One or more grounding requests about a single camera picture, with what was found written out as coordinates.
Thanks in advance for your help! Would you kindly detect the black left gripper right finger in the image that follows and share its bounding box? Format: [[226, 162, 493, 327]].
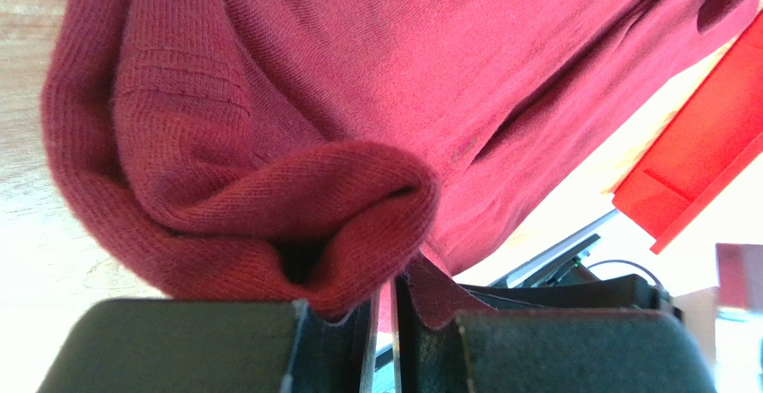
[[393, 257, 715, 392]]

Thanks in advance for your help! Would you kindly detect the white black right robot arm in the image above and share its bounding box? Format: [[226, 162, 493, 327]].
[[463, 234, 684, 320]]

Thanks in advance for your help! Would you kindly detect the dark red t shirt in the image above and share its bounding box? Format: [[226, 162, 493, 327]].
[[40, 0, 759, 318]]

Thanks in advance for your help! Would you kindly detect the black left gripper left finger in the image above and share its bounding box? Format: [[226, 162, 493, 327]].
[[39, 299, 378, 392]]

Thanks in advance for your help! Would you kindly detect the red plastic tray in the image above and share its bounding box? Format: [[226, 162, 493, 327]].
[[613, 16, 762, 254]]

